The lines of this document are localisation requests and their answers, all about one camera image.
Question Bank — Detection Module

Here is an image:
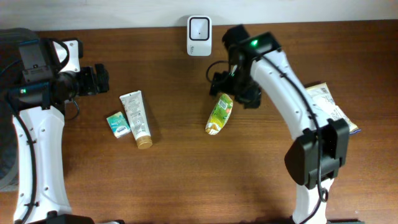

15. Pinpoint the green yellow snack bar wrapper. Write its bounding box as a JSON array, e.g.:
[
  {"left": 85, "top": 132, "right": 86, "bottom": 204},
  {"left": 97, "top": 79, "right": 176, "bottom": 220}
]
[{"left": 205, "top": 93, "right": 233, "bottom": 136}]

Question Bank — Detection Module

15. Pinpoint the white cosmetic tube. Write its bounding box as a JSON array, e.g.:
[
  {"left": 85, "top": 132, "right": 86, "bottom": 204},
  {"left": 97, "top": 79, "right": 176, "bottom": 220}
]
[{"left": 119, "top": 90, "right": 153, "bottom": 149}]

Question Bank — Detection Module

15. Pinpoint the teal tissue pack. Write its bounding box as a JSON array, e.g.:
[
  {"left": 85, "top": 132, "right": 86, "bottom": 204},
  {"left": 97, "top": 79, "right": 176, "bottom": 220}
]
[{"left": 106, "top": 111, "right": 131, "bottom": 138}]

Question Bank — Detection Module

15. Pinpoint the large yellow white snack bag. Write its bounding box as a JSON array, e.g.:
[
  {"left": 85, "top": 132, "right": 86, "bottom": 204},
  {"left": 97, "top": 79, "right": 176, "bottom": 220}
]
[{"left": 306, "top": 82, "right": 361, "bottom": 135}]

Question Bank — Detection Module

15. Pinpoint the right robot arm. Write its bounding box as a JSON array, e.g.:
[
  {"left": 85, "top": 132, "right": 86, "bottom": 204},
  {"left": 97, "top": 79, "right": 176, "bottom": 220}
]
[{"left": 209, "top": 25, "right": 349, "bottom": 223}]

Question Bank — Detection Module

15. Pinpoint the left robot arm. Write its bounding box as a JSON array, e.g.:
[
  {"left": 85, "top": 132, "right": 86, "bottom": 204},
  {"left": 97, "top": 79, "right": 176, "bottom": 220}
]
[{"left": 5, "top": 38, "right": 109, "bottom": 223}]

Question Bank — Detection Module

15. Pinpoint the white barcode scanner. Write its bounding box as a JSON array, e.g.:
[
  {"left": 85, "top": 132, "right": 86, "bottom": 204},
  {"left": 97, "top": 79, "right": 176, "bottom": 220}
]
[{"left": 187, "top": 16, "right": 212, "bottom": 57}]

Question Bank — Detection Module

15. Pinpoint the grey plastic mesh basket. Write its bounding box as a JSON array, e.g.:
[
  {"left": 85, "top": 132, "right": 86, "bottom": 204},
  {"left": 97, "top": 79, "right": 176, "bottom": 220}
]
[{"left": 1, "top": 28, "right": 37, "bottom": 192}]

